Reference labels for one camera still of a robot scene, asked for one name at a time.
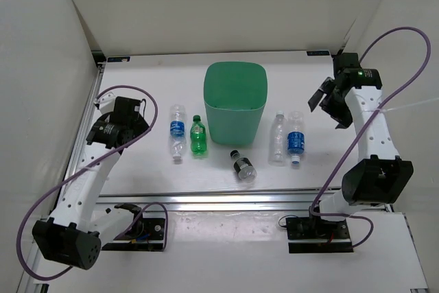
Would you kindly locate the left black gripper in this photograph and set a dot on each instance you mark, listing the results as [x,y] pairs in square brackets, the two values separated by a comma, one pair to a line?
[140,122]

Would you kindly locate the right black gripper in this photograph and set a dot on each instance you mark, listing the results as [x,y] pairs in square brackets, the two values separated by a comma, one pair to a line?
[343,116]

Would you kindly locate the clear bottle blue label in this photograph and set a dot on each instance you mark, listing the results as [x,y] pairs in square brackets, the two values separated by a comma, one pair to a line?
[177,132]
[296,137]

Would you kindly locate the green plastic soda bottle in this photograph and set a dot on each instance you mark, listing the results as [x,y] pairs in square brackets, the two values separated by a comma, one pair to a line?
[198,137]

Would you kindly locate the clear bottle white cap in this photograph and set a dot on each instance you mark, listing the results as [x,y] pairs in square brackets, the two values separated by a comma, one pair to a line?
[276,154]

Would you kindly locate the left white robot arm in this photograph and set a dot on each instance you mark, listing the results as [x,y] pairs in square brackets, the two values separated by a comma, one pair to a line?
[70,236]

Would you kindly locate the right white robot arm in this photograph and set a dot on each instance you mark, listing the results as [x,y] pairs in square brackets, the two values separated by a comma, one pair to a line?
[352,98]

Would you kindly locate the green plastic bin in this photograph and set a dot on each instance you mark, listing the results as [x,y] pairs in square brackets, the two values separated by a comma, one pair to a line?
[235,94]

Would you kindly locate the right blue corner label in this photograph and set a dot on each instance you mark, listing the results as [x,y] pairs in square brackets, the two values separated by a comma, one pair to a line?
[318,53]

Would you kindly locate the blue corner label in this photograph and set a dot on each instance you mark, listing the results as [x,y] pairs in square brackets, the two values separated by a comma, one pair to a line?
[318,53]
[118,59]

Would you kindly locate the left blue corner label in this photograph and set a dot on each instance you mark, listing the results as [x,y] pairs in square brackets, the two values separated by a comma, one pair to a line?
[118,59]

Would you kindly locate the small bottle black cap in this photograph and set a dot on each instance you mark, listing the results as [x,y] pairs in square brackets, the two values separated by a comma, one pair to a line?
[243,167]

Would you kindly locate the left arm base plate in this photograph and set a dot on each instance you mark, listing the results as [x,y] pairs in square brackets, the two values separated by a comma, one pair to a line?
[149,236]

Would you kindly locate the aluminium table frame rail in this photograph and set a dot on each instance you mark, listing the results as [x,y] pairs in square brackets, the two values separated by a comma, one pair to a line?
[224,235]

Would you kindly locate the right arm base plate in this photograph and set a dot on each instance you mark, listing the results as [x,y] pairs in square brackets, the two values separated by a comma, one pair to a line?
[311,235]

